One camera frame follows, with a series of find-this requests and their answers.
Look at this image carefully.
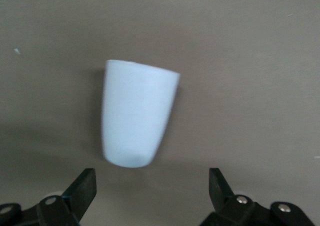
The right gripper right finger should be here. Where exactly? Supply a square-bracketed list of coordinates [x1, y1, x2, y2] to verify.
[199, 167, 316, 226]

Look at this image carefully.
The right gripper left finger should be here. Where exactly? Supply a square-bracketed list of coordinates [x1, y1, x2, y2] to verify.
[0, 167, 98, 226]

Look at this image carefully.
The light blue cup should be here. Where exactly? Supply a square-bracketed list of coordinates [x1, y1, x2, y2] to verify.
[100, 58, 182, 169]

